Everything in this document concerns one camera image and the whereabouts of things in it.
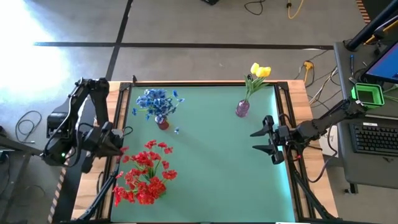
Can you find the pink ribbed glass vase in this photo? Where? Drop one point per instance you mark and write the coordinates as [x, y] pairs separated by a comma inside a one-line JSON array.
[[242, 109]]

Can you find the black floor mat striped edge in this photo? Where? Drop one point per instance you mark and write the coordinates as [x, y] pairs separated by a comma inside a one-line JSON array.
[[70, 193]]

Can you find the black keyboard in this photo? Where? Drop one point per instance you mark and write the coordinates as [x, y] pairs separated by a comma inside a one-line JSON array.
[[373, 138]]

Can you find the red ribbed glass vase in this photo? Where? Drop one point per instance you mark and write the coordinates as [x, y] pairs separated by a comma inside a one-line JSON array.
[[163, 125]]

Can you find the grey computer desk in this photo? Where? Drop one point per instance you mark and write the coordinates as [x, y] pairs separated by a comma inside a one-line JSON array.
[[345, 77]]

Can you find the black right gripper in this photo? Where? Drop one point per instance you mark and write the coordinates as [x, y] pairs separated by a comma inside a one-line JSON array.
[[280, 140]]

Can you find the green table mat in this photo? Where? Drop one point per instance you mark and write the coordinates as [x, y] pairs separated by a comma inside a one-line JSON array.
[[233, 171]]

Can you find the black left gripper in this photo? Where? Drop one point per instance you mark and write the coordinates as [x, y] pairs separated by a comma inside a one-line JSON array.
[[110, 132]]

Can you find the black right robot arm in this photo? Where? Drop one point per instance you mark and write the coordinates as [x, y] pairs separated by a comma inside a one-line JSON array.
[[323, 123]]

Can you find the yellow plug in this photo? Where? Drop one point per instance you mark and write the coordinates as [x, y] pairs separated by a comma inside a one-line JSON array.
[[308, 64]]

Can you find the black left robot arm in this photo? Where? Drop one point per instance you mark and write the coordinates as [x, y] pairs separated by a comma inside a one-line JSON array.
[[101, 105]]

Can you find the fallen blue flower blossom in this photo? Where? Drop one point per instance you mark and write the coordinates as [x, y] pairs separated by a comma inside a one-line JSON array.
[[176, 130]]

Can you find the grey keyboard desk surface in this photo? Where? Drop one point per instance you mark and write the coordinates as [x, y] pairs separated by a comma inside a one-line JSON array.
[[367, 171]]

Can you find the yellow artificial tulip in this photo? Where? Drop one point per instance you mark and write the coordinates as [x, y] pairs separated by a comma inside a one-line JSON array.
[[254, 68], [261, 73], [267, 71]]

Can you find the green plastic box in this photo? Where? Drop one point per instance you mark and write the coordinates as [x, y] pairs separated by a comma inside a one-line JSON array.
[[379, 96]]

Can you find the blue pen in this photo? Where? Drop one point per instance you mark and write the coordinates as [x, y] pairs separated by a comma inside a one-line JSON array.
[[352, 60]]

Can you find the grey desk leg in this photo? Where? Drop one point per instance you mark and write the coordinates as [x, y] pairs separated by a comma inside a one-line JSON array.
[[18, 149]]

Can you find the white paper sheet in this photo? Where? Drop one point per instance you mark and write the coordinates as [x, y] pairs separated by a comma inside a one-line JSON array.
[[331, 146]]

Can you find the computer monitor blue screen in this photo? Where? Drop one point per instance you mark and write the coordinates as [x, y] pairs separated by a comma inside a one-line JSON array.
[[385, 65]]

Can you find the black frame strut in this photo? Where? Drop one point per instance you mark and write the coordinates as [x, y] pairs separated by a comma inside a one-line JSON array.
[[311, 199], [99, 193]]

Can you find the black monitor stand pole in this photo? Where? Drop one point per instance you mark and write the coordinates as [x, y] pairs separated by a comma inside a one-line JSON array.
[[370, 26]]

